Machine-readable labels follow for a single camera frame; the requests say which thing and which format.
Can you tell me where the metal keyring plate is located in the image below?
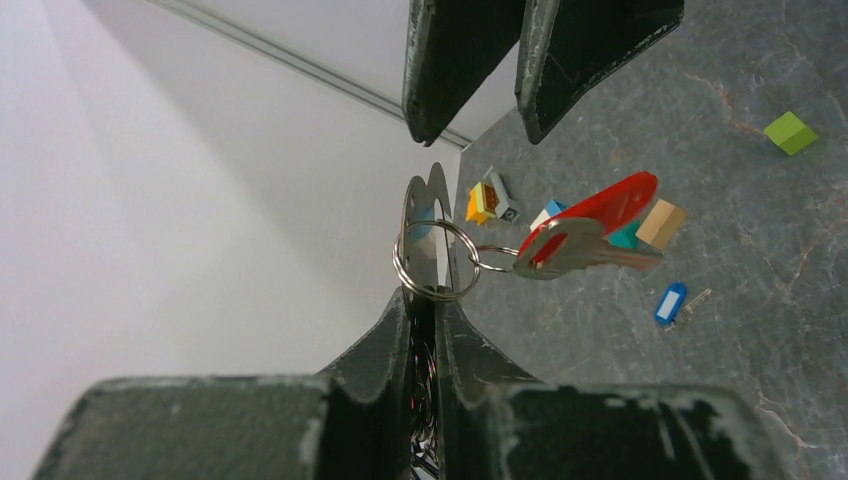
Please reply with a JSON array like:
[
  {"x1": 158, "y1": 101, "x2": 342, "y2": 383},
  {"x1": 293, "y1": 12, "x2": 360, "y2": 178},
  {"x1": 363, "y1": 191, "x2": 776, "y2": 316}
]
[{"x1": 398, "y1": 162, "x2": 461, "y2": 480}]

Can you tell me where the teal wooden block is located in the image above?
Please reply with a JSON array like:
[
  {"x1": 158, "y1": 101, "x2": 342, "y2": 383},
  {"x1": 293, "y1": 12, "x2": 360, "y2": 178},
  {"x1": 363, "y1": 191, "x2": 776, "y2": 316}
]
[{"x1": 607, "y1": 220, "x2": 641, "y2": 249}]

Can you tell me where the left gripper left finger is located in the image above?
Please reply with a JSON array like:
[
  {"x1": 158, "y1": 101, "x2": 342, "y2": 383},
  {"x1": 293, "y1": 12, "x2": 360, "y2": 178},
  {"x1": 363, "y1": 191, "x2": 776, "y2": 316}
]
[{"x1": 34, "y1": 290, "x2": 412, "y2": 479}]

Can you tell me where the white blue lego block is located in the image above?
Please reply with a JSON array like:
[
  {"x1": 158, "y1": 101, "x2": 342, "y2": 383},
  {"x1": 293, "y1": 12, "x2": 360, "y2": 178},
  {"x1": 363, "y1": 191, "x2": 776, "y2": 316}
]
[{"x1": 529, "y1": 199, "x2": 568, "y2": 231}]

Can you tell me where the red key tag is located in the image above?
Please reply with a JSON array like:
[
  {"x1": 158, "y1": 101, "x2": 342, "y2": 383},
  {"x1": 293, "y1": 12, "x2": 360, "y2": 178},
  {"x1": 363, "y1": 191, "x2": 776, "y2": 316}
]
[{"x1": 516, "y1": 171, "x2": 659, "y2": 263}]

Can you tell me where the small green cube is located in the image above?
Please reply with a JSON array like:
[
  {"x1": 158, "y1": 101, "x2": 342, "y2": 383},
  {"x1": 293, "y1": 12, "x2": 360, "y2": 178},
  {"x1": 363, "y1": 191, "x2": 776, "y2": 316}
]
[{"x1": 764, "y1": 111, "x2": 818, "y2": 155}]

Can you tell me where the blue key tag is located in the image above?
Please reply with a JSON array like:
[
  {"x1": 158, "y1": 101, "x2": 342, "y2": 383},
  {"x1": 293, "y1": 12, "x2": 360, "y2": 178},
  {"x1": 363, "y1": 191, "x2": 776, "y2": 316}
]
[{"x1": 654, "y1": 282, "x2": 713, "y2": 330}]

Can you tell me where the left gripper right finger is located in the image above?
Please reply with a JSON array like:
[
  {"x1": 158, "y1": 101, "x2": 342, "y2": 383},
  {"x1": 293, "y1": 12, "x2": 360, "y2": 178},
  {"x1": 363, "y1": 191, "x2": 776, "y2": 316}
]
[{"x1": 434, "y1": 302, "x2": 786, "y2": 479}]

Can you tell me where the silver split ring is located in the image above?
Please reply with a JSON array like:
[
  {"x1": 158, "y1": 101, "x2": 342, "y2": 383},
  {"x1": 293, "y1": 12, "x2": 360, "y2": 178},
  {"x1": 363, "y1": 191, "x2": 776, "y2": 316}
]
[{"x1": 392, "y1": 218, "x2": 521, "y2": 304}]

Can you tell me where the orange wooden block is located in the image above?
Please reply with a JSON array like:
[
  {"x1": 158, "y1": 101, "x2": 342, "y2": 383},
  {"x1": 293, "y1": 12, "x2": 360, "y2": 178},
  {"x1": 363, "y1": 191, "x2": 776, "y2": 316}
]
[{"x1": 636, "y1": 199, "x2": 688, "y2": 250}]

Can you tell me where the grey lego piece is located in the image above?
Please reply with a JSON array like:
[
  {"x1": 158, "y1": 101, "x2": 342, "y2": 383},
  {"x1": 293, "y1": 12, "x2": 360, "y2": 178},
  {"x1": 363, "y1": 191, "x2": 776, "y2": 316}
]
[{"x1": 484, "y1": 167, "x2": 521, "y2": 224}]

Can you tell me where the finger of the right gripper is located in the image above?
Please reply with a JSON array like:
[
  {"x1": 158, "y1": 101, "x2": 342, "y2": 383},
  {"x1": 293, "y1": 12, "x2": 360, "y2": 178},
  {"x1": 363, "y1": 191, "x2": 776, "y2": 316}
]
[
  {"x1": 401, "y1": 0, "x2": 525, "y2": 146},
  {"x1": 515, "y1": 0, "x2": 685, "y2": 145}
]

